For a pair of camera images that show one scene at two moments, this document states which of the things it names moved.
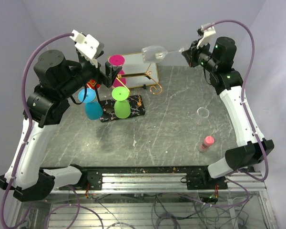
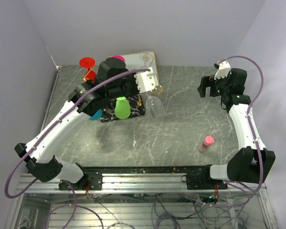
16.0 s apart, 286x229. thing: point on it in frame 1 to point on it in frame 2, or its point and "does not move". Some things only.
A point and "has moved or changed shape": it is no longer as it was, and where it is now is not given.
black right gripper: (191, 54) to (207, 81)
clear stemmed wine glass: (152, 54) has moved or changed shape
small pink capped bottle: (208, 141) does not move
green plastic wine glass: (122, 107) does not move
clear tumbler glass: (203, 112) to (154, 106)
